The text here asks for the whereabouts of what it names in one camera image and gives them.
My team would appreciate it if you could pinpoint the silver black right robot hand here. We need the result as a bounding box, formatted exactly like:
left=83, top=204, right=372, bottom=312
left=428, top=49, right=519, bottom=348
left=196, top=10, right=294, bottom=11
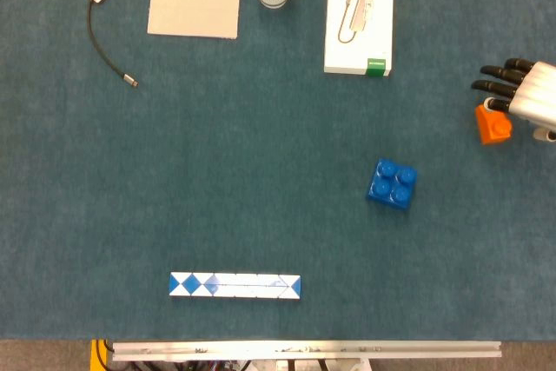
left=470, top=57, right=556, bottom=142

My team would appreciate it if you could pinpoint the orange toy brick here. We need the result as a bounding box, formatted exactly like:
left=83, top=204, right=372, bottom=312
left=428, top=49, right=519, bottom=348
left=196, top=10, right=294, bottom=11
left=473, top=103, right=513, bottom=146

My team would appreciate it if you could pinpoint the blue toy brick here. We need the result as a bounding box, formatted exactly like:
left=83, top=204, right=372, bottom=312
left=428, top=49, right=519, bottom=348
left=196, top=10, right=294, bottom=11
left=366, top=157, right=419, bottom=211

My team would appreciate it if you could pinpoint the white USB hub box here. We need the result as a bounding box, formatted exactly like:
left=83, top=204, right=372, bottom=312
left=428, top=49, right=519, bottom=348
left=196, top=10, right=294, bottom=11
left=323, top=0, right=395, bottom=78

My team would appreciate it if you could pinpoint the teal felt table cloth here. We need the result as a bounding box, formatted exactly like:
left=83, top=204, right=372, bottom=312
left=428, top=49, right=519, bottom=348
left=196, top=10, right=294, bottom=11
left=0, top=0, right=556, bottom=341

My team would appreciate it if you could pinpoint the blue white snake puzzle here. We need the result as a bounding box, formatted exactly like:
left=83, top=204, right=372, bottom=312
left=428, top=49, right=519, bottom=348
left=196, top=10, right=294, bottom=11
left=168, top=271, right=302, bottom=302

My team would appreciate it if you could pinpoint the aluminium profile rail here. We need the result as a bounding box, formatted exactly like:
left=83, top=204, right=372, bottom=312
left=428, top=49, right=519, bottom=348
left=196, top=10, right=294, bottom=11
left=111, top=340, right=503, bottom=362

